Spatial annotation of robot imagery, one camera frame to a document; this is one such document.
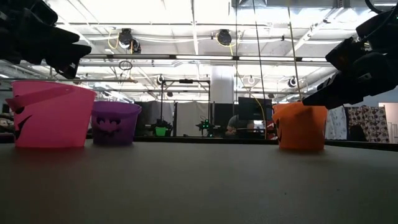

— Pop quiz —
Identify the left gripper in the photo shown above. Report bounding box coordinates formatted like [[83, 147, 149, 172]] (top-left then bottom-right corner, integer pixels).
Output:
[[0, 0, 93, 80]]

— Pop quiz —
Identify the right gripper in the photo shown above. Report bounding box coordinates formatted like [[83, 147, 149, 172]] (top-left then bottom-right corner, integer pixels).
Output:
[[302, 51, 398, 110]]

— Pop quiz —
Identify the pink halloween bucket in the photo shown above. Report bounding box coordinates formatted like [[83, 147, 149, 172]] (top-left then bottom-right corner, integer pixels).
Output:
[[5, 80, 97, 149]]

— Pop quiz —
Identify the purple halloween bucket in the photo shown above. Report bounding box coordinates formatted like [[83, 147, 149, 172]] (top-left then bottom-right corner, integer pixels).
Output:
[[91, 100, 142, 146]]

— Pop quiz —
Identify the white patterned curtain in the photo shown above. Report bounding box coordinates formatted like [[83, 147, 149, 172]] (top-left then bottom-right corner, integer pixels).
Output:
[[325, 105, 348, 141]]

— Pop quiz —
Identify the dark floral patterned curtain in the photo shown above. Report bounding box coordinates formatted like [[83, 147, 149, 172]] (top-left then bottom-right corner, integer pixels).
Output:
[[346, 105, 391, 144]]

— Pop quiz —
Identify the orange jack-o-lantern bucket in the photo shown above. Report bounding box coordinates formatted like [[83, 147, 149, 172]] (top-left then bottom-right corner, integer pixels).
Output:
[[272, 101, 329, 152]]

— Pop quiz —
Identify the black desk monitor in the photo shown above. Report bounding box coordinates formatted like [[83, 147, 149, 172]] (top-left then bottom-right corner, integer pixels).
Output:
[[238, 96, 274, 121]]

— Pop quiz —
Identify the person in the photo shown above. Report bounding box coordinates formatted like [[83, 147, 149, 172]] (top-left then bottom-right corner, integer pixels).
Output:
[[225, 114, 259, 136]]

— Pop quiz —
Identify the white column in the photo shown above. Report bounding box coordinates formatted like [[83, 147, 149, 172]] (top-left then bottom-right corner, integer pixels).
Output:
[[211, 65, 234, 104]]

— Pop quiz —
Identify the long ceiling light bar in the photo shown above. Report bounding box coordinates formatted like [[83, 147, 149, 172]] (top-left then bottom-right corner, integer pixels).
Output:
[[79, 54, 333, 62]]

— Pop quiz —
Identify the grey curtain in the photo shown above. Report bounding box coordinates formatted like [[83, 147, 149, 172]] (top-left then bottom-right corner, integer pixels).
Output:
[[172, 101, 212, 138]]

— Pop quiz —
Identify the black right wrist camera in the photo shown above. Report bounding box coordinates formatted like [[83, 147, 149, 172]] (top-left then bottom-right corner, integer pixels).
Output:
[[325, 36, 368, 74]]

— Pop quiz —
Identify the thin black vertical cable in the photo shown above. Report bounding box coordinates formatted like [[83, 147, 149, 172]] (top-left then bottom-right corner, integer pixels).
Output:
[[251, 0, 268, 138], [233, 0, 239, 138], [287, 0, 303, 101]]

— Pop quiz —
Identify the yellow power cable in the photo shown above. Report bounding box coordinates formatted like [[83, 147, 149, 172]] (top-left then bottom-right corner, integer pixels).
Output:
[[215, 32, 268, 139]]

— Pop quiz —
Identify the black gantry frame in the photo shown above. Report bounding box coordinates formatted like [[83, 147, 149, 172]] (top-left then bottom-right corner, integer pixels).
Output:
[[160, 78, 212, 138]]

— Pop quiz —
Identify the black table frame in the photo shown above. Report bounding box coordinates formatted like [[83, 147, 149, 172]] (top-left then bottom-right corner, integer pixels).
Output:
[[0, 133, 398, 152]]

